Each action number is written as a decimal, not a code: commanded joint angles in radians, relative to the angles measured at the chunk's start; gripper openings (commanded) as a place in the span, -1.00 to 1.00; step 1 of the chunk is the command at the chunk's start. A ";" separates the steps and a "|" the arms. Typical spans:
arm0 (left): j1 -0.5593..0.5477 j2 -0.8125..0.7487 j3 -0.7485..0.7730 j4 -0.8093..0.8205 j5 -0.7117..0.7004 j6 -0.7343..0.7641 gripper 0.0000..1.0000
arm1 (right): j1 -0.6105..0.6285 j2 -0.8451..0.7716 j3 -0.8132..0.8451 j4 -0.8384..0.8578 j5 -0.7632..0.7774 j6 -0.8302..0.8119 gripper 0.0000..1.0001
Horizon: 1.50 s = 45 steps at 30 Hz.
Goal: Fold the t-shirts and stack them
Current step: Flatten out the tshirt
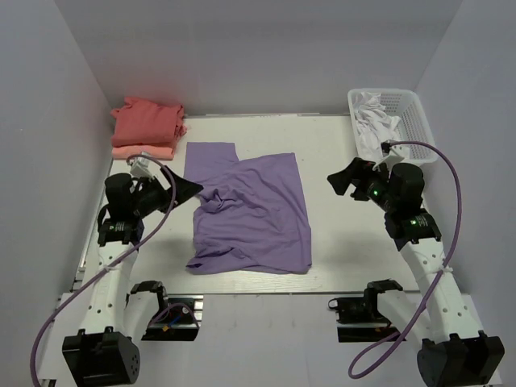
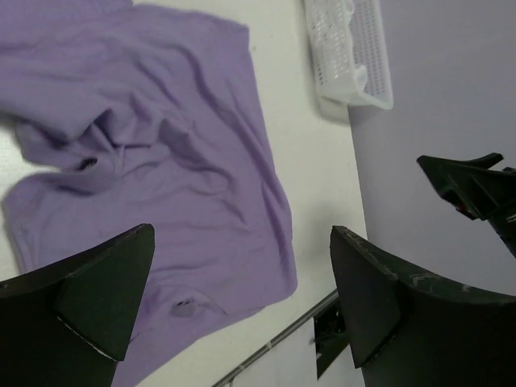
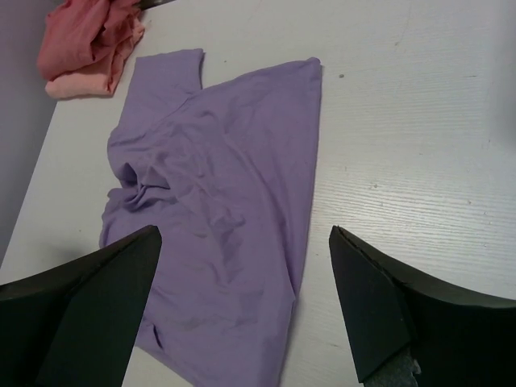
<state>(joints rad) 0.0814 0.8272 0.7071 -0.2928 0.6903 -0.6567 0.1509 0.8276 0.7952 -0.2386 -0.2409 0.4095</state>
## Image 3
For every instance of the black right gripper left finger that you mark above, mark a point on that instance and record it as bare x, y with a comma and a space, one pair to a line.
76, 324

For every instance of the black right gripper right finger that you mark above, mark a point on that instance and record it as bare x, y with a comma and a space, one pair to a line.
408, 328

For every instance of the purple t-shirt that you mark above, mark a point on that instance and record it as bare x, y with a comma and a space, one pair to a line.
226, 173

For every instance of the folded peach t-shirt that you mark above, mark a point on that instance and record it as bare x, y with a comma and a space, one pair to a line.
101, 78

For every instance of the folded red t-shirt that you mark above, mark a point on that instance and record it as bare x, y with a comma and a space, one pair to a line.
83, 32

